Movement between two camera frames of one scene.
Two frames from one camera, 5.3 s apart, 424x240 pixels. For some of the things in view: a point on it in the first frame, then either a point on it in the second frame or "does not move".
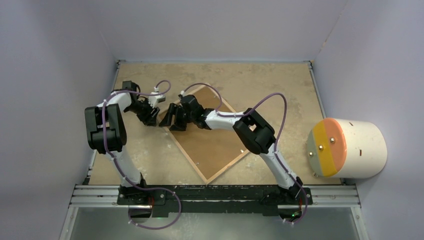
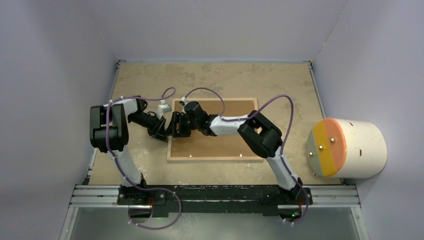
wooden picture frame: (212, 152) → (211, 159)
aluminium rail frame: (332, 196) does not move
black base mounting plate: (178, 201) does not move
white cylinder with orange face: (347, 149) does not move
